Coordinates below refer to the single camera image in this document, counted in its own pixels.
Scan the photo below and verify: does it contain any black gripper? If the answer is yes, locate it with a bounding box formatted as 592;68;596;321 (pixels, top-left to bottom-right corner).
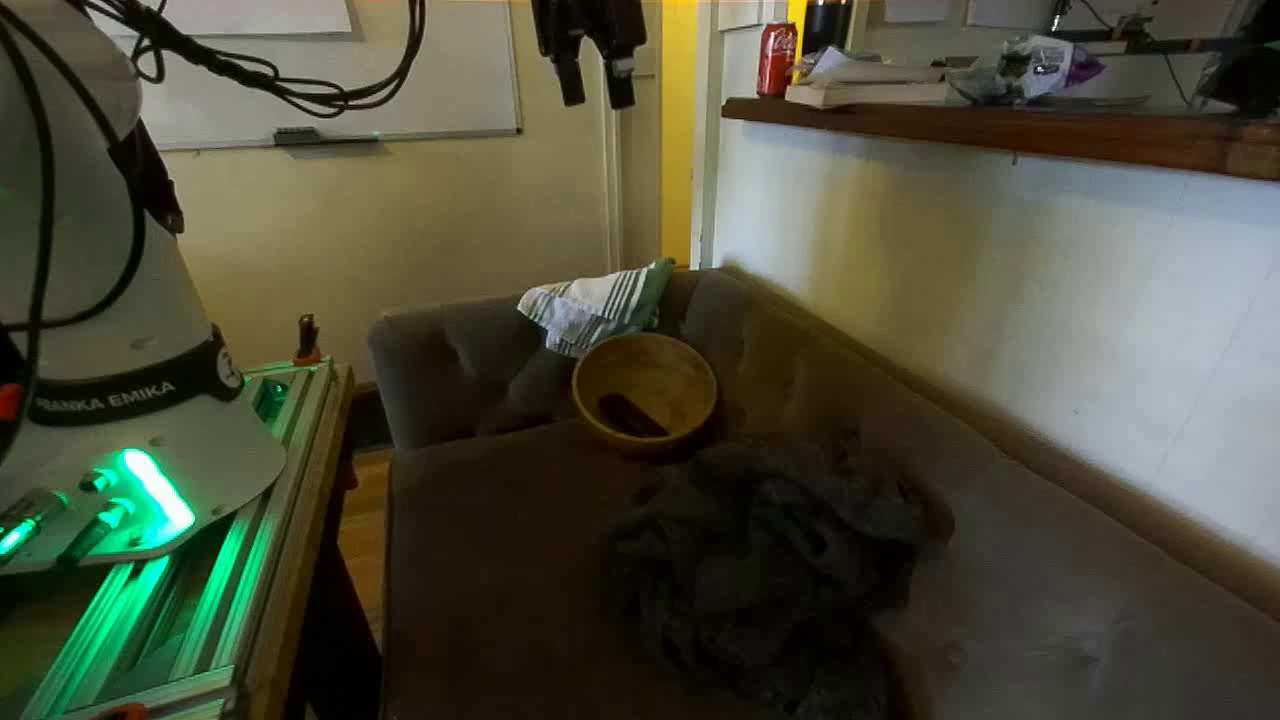
528;0;653;114

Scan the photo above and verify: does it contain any round wooden bowl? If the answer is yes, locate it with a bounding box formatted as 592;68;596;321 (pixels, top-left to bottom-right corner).
570;326;725;459

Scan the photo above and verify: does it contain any wooden counter top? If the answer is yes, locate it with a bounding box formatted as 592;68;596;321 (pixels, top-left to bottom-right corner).
721;92;1280;189

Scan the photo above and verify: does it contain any black object on counter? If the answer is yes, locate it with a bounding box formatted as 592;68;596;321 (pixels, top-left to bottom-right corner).
1194;0;1280;121

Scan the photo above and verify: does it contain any white whiteboard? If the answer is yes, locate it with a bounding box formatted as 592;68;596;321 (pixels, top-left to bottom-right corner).
136;0;528;154

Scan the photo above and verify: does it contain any white green striped towel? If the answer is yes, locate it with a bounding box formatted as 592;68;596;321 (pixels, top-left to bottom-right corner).
513;256;682;359

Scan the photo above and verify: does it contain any dark bottle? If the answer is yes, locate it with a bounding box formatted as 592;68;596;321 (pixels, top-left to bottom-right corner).
802;0;858;60

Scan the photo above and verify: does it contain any paperback book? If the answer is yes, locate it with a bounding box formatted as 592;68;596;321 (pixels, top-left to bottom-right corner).
779;44;960;114

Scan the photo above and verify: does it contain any black whiteboard marker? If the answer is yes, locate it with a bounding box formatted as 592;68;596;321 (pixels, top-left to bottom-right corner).
268;124;387;153

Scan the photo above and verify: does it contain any small black red clamp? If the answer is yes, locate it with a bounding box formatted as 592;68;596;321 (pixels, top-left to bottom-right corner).
293;311;329;372

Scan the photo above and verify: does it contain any crumpled plastic bag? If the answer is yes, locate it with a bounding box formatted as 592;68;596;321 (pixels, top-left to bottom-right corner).
948;32;1114;110

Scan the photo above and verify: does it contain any dark grey crumpled blanket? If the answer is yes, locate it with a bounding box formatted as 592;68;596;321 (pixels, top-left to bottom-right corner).
604;433;955;720

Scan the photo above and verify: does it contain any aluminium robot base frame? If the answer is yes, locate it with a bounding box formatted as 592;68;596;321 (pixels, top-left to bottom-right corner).
0;355;360;720

